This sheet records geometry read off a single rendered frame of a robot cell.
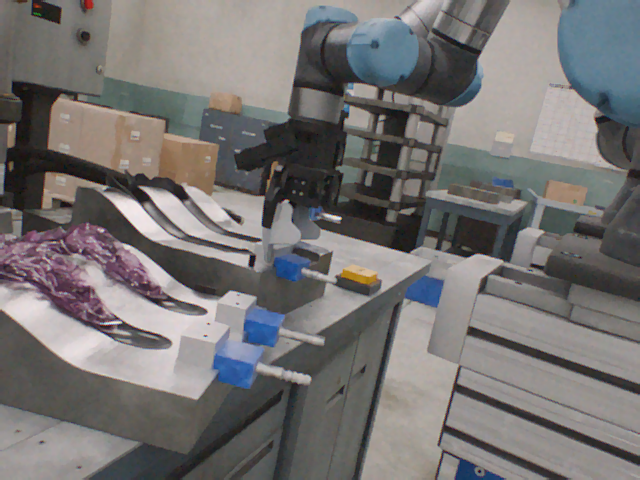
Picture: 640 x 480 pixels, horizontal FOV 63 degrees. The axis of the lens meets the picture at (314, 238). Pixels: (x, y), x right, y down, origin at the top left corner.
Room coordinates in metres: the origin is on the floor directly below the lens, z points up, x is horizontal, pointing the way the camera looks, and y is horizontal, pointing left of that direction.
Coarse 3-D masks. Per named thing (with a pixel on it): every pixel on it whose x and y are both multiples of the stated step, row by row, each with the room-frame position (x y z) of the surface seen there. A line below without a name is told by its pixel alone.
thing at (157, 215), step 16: (128, 176) 0.94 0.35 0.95; (144, 176) 0.98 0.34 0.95; (128, 192) 0.88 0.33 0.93; (144, 192) 0.91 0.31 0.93; (176, 192) 1.01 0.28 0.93; (144, 208) 0.87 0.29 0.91; (192, 208) 0.98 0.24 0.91; (160, 224) 0.86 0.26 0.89; (208, 224) 0.97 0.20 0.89; (192, 240) 0.85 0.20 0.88; (208, 240) 0.85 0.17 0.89; (256, 240) 0.93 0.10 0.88
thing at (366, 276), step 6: (342, 270) 1.04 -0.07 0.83; (348, 270) 1.03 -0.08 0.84; (354, 270) 1.04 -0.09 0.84; (360, 270) 1.05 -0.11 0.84; (366, 270) 1.06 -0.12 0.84; (342, 276) 1.04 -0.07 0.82; (348, 276) 1.03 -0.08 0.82; (354, 276) 1.03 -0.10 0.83; (360, 276) 1.02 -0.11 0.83; (366, 276) 1.02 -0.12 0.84; (372, 276) 1.04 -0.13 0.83; (366, 282) 1.02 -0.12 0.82
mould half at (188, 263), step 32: (96, 192) 0.84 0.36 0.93; (160, 192) 0.96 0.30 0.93; (192, 192) 1.04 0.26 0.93; (32, 224) 0.90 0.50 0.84; (64, 224) 0.87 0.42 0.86; (128, 224) 0.81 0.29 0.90; (192, 224) 0.92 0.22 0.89; (224, 224) 0.99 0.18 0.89; (160, 256) 0.78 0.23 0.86; (192, 256) 0.76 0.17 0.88; (224, 256) 0.75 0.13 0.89; (320, 256) 0.90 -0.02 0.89; (192, 288) 0.75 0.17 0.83; (224, 288) 0.73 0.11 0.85; (256, 288) 0.71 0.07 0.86; (288, 288) 0.80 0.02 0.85; (320, 288) 0.92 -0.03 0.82
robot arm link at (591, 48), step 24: (576, 0) 0.38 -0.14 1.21; (600, 0) 0.37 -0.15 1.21; (624, 0) 0.36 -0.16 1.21; (576, 24) 0.38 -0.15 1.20; (600, 24) 0.37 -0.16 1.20; (624, 24) 0.36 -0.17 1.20; (576, 48) 0.38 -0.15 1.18; (600, 48) 0.37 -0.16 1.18; (624, 48) 0.35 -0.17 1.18; (576, 72) 0.38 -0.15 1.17; (600, 72) 0.36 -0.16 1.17; (624, 72) 0.35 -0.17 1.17; (600, 96) 0.37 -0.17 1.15; (624, 96) 0.35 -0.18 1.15; (624, 120) 0.38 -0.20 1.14
